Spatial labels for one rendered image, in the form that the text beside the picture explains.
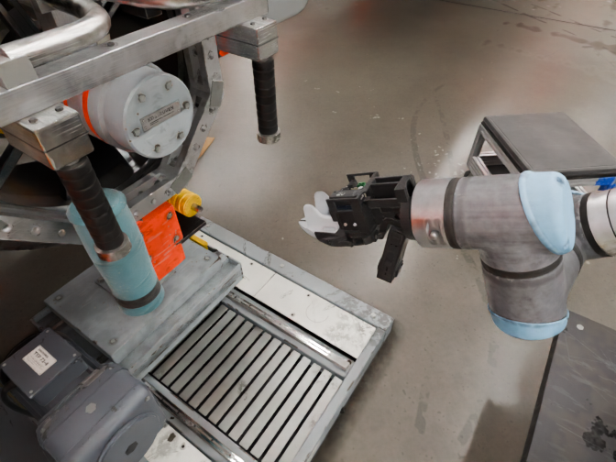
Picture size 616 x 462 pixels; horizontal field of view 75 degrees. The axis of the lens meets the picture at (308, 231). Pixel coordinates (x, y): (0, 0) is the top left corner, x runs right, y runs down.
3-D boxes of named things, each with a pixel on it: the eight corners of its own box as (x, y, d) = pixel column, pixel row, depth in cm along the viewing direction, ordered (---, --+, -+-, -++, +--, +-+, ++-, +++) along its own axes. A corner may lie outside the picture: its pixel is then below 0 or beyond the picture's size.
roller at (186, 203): (133, 171, 112) (126, 154, 108) (211, 212, 100) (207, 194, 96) (115, 182, 109) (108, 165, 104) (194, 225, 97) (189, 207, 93)
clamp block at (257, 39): (236, 40, 69) (233, 6, 65) (280, 52, 65) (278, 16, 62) (216, 49, 66) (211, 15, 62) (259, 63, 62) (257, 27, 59)
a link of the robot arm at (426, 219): (470, 219, 56) (451, 266, 50) (435, 220, 59) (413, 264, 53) (457, 163, 52) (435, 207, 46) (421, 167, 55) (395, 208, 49)
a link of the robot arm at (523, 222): (570, 277, 43) (566, 195, 38) (452, 269, 50) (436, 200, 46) (577, 227, 49) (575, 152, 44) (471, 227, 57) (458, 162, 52)
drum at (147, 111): (125, 104, 78) (98, 27, 68) (205, 137, 69) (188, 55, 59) (58, 137, 70) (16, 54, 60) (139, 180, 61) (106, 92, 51)
